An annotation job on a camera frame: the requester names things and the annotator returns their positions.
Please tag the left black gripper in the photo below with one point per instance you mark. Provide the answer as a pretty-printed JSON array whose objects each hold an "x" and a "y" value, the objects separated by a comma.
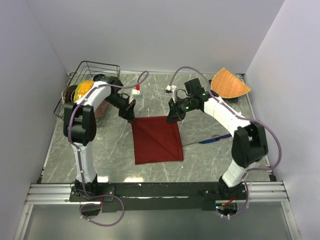
[{"x": 128, "y": 114}]

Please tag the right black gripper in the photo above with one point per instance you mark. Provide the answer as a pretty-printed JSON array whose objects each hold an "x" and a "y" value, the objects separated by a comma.
[{"x": 173, "y": 115}]

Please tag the dark red cloth napkin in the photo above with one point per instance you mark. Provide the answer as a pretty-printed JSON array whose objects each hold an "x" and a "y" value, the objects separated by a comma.
[{"x": 156, "y": 141}]

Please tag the blue handled knife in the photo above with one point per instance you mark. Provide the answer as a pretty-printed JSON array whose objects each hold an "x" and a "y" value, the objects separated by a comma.
[{"x": 212, "y": 139}]

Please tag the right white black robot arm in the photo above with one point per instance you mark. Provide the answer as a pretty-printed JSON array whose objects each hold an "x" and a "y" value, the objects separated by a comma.
[{"x": 249, "y": 142}]

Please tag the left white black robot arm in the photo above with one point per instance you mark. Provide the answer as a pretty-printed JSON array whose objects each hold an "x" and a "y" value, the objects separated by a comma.
[{"x": 80, "y": 127}]

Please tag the pink dotted plate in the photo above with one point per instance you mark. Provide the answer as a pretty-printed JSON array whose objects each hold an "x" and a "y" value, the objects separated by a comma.
[{"x": 101, "y": 109}]

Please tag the dark teal mug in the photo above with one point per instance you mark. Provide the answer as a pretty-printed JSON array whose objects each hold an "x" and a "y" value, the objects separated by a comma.
[{"x": 99, "y": 77}]

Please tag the yellow green plate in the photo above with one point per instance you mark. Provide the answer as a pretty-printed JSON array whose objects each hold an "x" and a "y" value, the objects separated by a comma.
[{"x": 83, "y": 87}]

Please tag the orange woven fan basket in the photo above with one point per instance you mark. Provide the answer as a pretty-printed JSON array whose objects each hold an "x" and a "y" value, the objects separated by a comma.
[{"x": 227, "y": 85}]

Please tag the dark brown plate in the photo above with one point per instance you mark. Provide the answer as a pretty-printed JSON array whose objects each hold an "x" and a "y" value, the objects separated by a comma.
[{"x": 67, "y": 95}]

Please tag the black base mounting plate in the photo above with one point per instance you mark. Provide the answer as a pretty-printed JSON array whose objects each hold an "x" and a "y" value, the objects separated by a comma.
[{"x": 147, "y": 196}]

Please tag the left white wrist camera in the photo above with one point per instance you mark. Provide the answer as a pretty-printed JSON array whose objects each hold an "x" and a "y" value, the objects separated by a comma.
[{"x": 136, "y": 94}]

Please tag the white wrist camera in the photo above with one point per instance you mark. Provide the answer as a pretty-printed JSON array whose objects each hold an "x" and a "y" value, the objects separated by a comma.
[
  {"x": 171, "y": 89},
  {"x": 136, "y": 94}
]

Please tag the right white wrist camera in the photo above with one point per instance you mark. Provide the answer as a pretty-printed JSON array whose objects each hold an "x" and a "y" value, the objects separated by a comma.
[{"x": 171, "y": 89}]

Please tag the black wire dish rack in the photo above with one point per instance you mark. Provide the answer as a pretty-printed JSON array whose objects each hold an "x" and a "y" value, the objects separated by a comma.
[{"x": 82, "y": 78}]

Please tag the aluminium extrusion rail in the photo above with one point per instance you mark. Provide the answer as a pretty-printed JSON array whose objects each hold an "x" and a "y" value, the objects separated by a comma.
[{"x": 59, "y": 194}]

